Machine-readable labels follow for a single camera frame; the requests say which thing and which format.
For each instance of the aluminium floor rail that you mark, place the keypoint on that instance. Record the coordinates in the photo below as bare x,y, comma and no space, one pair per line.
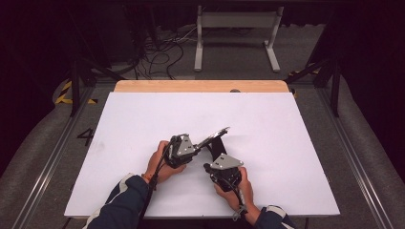
51,159
353,152

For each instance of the person's left hand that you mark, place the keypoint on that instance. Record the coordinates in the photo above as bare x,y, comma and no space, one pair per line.
159,167

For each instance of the black metal stand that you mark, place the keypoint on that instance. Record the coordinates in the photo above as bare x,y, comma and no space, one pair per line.
324,70
82,63

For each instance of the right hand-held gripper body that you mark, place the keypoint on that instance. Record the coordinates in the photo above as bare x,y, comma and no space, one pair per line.
226,173

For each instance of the person's right hand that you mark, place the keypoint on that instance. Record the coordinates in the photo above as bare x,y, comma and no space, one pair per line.
243,194

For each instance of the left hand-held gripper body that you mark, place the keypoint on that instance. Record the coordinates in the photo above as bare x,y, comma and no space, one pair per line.
181,151

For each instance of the white metal stand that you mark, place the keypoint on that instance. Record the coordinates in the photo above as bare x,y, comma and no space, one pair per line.
237,28

